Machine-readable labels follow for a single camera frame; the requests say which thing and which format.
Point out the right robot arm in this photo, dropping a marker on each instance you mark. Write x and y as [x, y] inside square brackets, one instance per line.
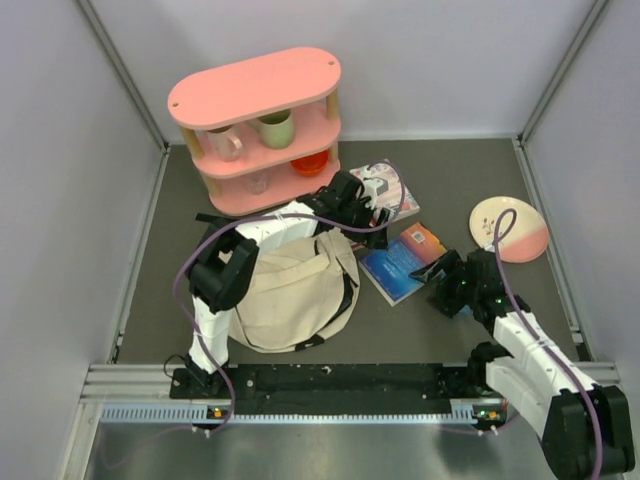
[584, 428]

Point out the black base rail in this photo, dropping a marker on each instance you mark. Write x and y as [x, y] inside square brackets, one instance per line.
[336, 389]

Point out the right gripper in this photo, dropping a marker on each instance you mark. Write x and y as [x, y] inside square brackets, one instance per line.
[442, 299]

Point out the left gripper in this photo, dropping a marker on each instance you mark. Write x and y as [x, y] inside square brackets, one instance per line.
[377, 240]

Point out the floral white book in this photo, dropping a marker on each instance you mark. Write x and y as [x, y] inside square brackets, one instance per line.
[398, 200]

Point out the orange bowl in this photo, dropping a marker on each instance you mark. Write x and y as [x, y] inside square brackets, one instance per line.
[311, 165]

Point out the grey cable duct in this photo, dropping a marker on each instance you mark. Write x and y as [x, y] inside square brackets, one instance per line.
[455, 412]

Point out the green mug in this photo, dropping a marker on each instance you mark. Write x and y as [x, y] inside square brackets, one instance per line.
[276, 130]

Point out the pink three-tier shelf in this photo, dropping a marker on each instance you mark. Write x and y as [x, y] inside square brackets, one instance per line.
[303, 79]

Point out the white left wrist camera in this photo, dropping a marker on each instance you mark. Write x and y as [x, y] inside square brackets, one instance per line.
[374, 180]

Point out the cream canvas backpack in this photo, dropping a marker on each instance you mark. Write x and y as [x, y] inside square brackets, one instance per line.
[279, 283]

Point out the blue orange book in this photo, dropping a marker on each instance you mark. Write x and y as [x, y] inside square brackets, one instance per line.
[390, 270]

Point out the pink mug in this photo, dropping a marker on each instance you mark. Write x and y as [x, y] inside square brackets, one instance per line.
[226, 142]

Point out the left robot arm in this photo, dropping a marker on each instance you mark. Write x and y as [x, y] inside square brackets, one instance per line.
[283, 282]

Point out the cream and pink plate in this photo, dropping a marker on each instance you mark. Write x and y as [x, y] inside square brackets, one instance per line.
[526, 241]

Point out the clear glass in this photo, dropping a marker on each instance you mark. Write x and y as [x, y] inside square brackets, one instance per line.
[257, 182]

